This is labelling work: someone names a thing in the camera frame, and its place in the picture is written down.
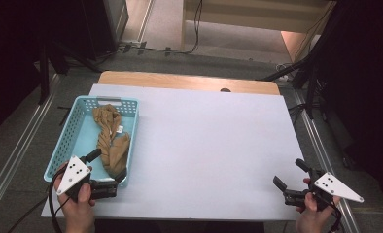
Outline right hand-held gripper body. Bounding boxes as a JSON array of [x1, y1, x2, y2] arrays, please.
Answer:
[[282, 168, 365, 212]]

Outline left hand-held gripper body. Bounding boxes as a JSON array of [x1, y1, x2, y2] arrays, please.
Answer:
[[55, 155, 119, 203]]

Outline tan nylon stockings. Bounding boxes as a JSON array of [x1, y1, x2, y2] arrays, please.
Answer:
[[92, 104, 131, 179]]

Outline light blue perforated plastic basket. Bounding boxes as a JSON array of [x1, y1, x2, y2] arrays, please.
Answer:
[[43, 95, 140, 188]]

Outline person's right hand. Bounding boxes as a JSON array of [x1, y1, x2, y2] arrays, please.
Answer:
[[295, 177, 342, 233]]

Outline person's left hand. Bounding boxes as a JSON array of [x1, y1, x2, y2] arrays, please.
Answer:
[[53, 162, 97, 233]]

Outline white table mat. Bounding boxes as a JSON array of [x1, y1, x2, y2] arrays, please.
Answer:
[[40, 83, 308, 222]]

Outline black stand legs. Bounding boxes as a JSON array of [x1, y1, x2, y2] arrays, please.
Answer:
[[33, 38, 104, 105]]

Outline black stand with curtain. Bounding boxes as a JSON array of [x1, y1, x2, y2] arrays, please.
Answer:
[[256, 0, 383, 215]]

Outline wooden table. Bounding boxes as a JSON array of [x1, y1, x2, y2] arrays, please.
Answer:
[[97, 70, 282, 96]]

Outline black cabinet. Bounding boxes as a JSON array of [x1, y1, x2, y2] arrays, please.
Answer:
[[43, 0, 130, 61]]

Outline light wooden furniture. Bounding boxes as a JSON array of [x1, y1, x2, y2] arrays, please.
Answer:
[[180, 0, 338, 52]]

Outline aluminium floor rail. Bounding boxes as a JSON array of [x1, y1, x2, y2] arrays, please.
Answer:
[[0, 73, 61, 225], [291, 87, 364, 233]]

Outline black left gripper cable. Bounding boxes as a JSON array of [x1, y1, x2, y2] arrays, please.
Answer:
[[6, 166, 71, 233]]

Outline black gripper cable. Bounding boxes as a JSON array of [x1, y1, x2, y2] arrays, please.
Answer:
[[6, 166, 71, 233], [329, 207, 343, 233]]

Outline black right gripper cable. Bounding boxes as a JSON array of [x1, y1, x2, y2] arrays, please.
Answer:
[[329, 207, 343, 233]]

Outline black floor cable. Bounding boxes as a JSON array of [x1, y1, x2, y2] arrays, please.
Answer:
[[115, 0, 204, 56]]

